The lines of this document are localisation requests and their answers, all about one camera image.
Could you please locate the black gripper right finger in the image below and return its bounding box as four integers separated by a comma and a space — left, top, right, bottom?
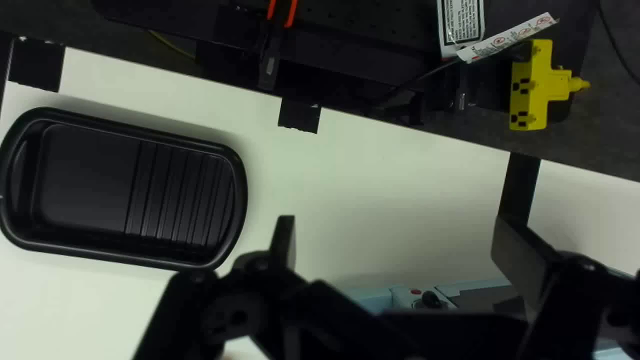
490, 217, 640, 360

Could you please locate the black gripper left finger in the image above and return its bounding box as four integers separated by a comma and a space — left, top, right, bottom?
132, 214, 415, 360

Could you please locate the light blue breakfast station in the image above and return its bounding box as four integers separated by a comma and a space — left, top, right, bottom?
341, 282, 628, 360

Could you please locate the yellow clamp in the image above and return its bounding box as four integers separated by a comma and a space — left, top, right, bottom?
508, 38, 592, 135

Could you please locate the white paper tag strip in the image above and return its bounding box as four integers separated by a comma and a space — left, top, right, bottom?
456, 10, 559, 67

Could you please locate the white printed warning label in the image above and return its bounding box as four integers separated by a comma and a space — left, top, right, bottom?
435, 0, 487, 61

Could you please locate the orange cable pair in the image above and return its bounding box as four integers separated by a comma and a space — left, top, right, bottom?
263, 0, 299, 30

